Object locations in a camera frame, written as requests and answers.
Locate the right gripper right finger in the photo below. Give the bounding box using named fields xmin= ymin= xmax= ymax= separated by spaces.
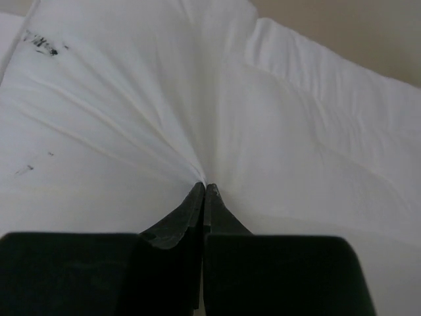
xmin=203 ymin=184 xmax=376 ymax=315

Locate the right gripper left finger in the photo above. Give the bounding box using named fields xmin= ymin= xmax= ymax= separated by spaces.
xmin=1 ymin=183 xmax=205 ymax=315

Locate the white pillow with yellow edge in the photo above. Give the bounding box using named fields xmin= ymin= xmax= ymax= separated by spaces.
xmin=1 ymin=1 xmax=420 ymax=315

